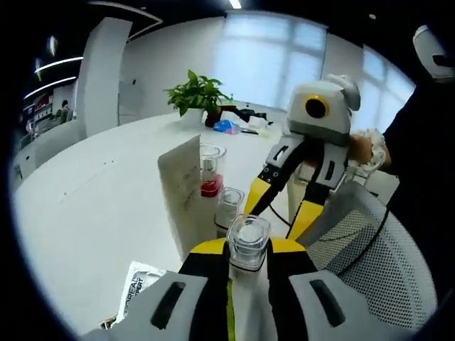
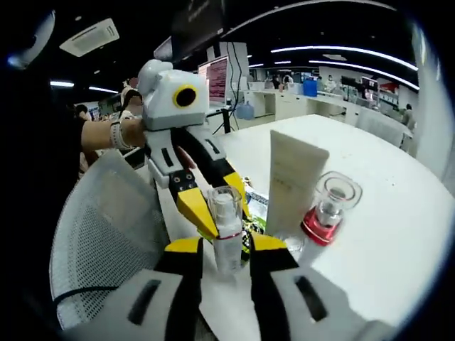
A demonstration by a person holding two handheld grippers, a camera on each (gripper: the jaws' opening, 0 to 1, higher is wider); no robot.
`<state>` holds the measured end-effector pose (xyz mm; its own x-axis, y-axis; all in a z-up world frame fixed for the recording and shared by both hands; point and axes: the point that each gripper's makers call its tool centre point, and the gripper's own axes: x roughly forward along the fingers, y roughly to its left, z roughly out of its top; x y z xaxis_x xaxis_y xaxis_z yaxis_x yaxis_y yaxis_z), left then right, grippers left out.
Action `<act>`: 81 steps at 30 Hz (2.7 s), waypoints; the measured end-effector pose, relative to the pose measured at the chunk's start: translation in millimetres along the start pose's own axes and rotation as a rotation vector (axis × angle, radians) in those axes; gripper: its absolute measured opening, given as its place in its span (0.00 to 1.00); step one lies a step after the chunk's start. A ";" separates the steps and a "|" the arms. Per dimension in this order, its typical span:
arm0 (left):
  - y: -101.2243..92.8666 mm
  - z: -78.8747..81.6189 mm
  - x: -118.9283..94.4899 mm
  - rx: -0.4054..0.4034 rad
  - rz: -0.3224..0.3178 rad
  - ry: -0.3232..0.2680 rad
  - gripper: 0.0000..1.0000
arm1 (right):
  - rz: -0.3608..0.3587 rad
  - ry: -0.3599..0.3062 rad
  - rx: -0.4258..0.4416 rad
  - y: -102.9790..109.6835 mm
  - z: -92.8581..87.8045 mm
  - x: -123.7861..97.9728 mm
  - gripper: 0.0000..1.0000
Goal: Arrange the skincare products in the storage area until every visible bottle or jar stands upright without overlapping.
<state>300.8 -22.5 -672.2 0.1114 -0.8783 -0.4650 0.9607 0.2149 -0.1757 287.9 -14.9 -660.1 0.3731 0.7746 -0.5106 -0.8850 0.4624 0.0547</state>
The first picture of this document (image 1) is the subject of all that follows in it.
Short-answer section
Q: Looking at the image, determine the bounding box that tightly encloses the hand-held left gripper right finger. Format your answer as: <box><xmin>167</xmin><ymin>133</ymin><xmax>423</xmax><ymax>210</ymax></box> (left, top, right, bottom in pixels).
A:
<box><xmin>270</xmin><ymin>239</ymin><xmax>373</xmax><ymax>341</ymax></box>

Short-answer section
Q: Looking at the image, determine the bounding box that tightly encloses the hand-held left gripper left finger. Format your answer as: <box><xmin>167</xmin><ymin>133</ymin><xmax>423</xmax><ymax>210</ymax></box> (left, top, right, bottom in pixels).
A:
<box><xmin>117</xmin><ymin>237</ymin><xmax>230</xmax><ymax>341</ymax></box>

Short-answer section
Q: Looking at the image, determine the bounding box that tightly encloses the silver navy skincare sachet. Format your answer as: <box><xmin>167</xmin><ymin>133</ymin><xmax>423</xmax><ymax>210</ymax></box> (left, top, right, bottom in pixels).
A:
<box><xmin>122</xmin><ymin>261</ymin><xmax>168</xmax><ymax>320</ymax></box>

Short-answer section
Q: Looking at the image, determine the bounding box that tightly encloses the small clear skincare bottle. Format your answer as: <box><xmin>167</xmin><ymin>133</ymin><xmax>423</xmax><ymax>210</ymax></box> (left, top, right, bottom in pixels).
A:
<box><xmin>214</xmin><ymin>186</ymin><xmax>247</xmax><ymax>237</ymax></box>

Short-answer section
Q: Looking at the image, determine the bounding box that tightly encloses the tall skincare bottle red band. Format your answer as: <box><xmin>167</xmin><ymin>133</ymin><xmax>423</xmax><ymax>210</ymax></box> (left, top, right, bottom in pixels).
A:
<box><xmin>198</xmin><ymin>142</ymin><xmax>228</xmax><ymax>200</ymax></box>

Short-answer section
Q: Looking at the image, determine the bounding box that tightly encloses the clear square-capped skincare bottle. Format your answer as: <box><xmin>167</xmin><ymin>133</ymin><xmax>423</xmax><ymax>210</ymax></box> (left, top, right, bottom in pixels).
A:
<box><xmin>225</xmin><ymin>213</ymin><xmax>274</xmax><ymax>341</ymax></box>

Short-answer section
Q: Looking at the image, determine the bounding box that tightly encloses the person's right hand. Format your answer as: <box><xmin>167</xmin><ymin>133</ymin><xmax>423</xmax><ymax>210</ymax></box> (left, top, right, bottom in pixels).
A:
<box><xmin>325</xmin><ymin>73</ymin><xmax>362</xmax><ymax>109</ymax></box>

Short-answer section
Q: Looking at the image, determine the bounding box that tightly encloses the white frilly wrist cuff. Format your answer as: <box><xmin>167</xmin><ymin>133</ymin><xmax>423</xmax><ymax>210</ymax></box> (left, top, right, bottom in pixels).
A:
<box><xmin>358</xmin><ymin>126</ymin><xmax>387</xmax><ymax>168</ymax></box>

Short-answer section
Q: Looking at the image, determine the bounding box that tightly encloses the black tool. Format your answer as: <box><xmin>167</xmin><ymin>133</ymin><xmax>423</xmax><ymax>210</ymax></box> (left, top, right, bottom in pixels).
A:
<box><xmin>219</xmin><ymin>104</ymin><xmax>275</xmax><ymax>126</ymax></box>

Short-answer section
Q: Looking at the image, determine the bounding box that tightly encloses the blue plastic bag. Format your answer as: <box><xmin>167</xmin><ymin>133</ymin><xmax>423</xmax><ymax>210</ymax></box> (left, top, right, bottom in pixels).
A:
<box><xmin>213</xmin><ymin>119</ymin><xmax>242</xmax><ymax>136</ymax></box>

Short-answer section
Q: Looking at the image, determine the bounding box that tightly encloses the grey mesh office chair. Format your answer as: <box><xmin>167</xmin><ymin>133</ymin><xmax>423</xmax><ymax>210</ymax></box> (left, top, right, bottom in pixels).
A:
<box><xmin>305</xmin><ymin>180</ymin><xmax>437</xmax><ymax>333</ymax></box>

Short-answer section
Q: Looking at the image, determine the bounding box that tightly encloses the dark red plant pot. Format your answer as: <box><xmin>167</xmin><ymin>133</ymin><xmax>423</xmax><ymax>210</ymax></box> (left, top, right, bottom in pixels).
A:
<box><xmin>203</xmin><ymin>109</ymin><xmax>224</xmax><ymax>128</ymax></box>

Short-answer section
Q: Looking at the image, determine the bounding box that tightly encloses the white plant pot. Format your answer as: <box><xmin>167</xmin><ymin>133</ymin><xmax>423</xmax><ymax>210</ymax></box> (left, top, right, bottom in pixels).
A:
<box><xmin>180</xmin><ymin>107</ymin><xmax>206</xmax><ymax>126</ymax></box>

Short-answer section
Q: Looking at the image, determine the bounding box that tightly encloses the green potted plant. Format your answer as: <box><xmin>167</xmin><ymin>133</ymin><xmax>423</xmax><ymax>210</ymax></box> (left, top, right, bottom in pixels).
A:
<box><xmin>163</xmin><ymin>69</ymin><xmax>232</xmax><ymax>118</ymax></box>

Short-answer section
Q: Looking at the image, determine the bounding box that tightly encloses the white chest device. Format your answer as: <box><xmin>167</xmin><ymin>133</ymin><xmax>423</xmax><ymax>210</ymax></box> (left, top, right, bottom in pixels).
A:
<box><xmin>412</xmin><ymin>24</ymin><xmax>455</xmax><ymax>85</ymax></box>

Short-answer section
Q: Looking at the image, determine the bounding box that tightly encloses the black cable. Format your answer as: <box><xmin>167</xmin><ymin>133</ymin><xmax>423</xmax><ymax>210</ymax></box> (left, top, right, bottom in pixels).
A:
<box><xmin>355</xmin><ymin>204</ymin><xmax>392</xmax><ymax>274</ymax></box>

